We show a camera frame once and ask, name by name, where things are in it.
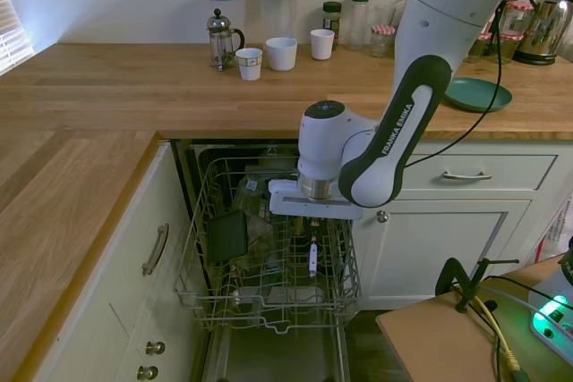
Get clear pitcher light blue lid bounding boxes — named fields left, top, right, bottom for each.
left=201, top=0, right=244, bottom=44

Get window blinds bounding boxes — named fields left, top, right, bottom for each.
left=0, top=0, right=36, bottom=77

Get steel dishwasher door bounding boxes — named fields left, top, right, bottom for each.
left=203, top=322, right=351, bottom=382

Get clear glass container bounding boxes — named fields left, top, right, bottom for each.
left=230, top=174, right=278, bottom=269

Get steel electric kettle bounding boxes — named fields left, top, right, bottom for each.
left=512, top=0, right=573, bottom=66

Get grey wire dishwasher rack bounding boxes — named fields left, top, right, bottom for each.
left=173, top=156, right=363, bottom=335

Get fork with white handle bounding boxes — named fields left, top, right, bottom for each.
left=306, top=233, right=321, bottom=281

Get spice jar black lid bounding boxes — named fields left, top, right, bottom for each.
left=321, top=1, right=344, bottom=46

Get black C-clamp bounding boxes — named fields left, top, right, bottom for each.
left=435, top=257, right=521, bottom=314

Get silver drawer handle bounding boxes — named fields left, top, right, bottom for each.
left=442, top=169, right=493, bottom=183

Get clear bottle green lid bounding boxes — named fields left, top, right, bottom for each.
left=349, top=0, right=372, bottom=52

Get jars with red lids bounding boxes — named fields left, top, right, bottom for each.
left=404, top=0, right=560, bottom=169

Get white mug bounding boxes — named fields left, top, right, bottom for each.
left=264, top=37, right=299, bottom=72

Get white ribbed cup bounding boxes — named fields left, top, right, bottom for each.
left=310, top=29, right=337, bottom=62

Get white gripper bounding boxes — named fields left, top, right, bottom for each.
left=267, top=179, right=364, bottom=243

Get clear pitcher dark blue lid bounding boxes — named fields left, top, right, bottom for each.
left=256, top=0, right=298, bottom=41

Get small jar red checked lid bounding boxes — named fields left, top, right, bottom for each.
left=370, top=23, right=398, bottom=59

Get wooden mounting table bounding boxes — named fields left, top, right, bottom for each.
left=375, top=259, right=573, bottom=382

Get black flat container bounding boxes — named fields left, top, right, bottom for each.
left=205, top=209, right=249, bottom=265

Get white patterned cup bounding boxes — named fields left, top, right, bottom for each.
left=235, top=47, right=264, bottom=82

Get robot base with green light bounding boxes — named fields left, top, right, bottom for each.
left=527, top=238, right=573, bottom=355

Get yellow cable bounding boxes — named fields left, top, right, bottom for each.
left=473, top=293, right=524, bottom=375

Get glass French press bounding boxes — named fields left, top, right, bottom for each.
left=206, top=8, right=247, bottom=73

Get white plastic bag red print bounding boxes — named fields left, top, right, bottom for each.
left=534, top=192, right=573, bottom=267

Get glass jar red checked lid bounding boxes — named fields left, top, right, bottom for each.
left=464, top=31, right=492, bottom=64
left=488, top=31, right=524, bottom=65

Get large jar red checked lid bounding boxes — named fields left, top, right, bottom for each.
left=500, top=0, right=536, bottom=38

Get clear drinking glass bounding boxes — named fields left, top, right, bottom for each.
left=374, top=0, right=409, bottom=50

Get green plate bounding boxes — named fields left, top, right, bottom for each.
left=442, top=77, right=514, bottom=114

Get silver cabinet handle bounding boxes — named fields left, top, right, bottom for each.
left=141, top=223, right=171, bottom=277

